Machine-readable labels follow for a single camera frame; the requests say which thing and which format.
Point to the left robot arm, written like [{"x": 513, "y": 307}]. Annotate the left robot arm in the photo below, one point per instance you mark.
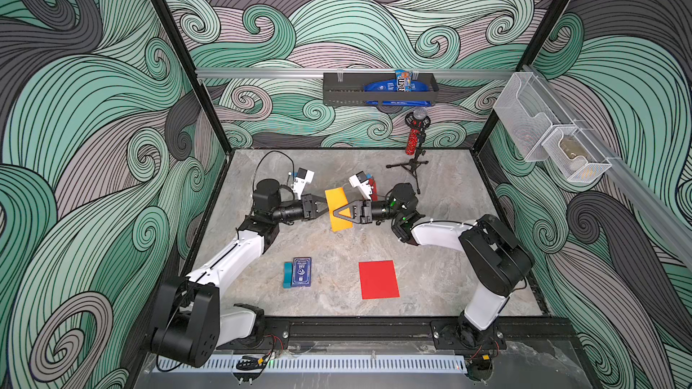
[{"x": 199, "y": 293}]

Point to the blue card box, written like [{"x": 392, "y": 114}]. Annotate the blue card box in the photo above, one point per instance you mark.
[{"x": 301, "y": 272}]

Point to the clear plastic bin large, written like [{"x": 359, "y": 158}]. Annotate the clear plastic bin large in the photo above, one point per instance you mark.
[{"x": 522, "y": 109}]

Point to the orange square paper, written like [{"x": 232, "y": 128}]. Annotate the orange square paper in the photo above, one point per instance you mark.
[{"x": 336, "y": 199}]

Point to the red square paper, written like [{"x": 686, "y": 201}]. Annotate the red square paper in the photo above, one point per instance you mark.
[
  {"x": 373, "y": 187},
  {"x": 378, "y": 280}
]

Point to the black front base frame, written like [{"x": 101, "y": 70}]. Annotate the black front base frame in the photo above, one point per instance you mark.
[{"x": 362, "y": 329}]

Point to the black wall shelf basket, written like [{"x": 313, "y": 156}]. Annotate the black wall shelf basket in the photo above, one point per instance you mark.
[{"x": 347, "y": 90}]

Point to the white slotted cable duct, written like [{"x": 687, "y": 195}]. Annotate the white slotted cable duct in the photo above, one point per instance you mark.
[{"x": 333, "y": 364}]

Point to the black mini tripod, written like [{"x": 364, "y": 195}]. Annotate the black mini tripod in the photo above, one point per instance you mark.
[{"x": 413, "y": 165}]

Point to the aluminium rail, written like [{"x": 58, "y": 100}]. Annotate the aluminium rail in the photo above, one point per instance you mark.
[
  {"x": 318, "y": 73},
  {"x": 650, "y": 206}
]

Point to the teal small block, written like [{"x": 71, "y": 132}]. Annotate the teal small block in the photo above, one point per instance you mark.
[{"x": 287, "y": 275}]

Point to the aluminium rail right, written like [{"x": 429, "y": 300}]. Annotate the aluminium rail right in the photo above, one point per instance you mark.
[{"x": 650, "y": 206}]

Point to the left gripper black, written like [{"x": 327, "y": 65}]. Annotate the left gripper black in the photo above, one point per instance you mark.
[{"x": 306, "y": 206}]

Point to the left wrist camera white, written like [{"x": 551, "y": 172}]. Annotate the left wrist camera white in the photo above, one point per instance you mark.
[{"x": 299, "y": 180}]

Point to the blue snack package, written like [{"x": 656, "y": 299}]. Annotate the blue snack package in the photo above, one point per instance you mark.
[{"x": 402, "y": 82}]

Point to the aluminium rail back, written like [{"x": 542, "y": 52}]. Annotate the aluminium rail back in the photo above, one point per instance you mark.
[{"x": 318, "y": 73}]

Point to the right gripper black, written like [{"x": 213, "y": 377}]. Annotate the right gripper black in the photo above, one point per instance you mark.
[{"x": 365, "y": 210}]

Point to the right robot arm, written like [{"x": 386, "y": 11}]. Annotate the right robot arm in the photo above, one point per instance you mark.
[{"x": 497, "y": 257}]

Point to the clear plastic bin small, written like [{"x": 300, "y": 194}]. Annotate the clear plastic bin small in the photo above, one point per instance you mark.
[{"x": 575, "y": 156}]

